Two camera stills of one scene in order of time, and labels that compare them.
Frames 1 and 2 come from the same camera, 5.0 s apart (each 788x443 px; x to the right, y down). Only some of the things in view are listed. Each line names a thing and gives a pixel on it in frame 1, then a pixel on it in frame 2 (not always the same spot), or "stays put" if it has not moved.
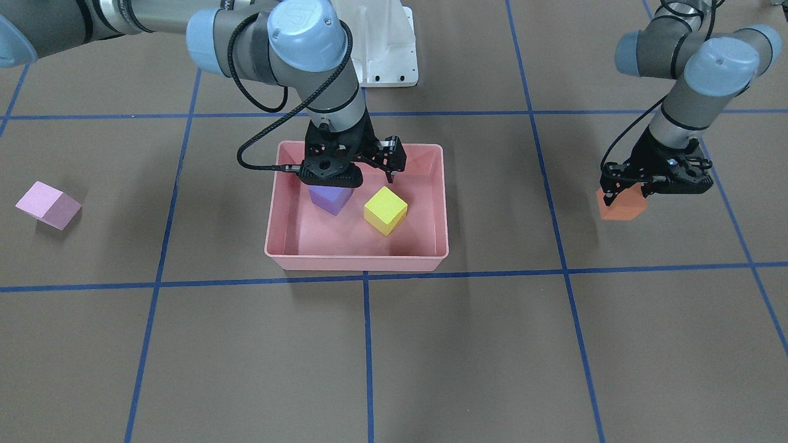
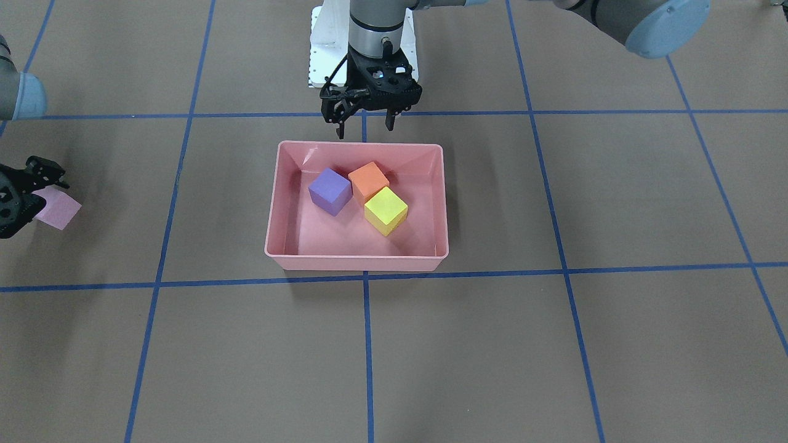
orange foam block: x=625 y=205 → x=367 y=180
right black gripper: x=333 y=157 → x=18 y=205
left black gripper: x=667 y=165 → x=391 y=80
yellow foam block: x=385 y=211 stays put
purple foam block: x=330 y=199 stays put
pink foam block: x=49 y=205 stays put
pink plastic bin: x=300 y=237 stays put
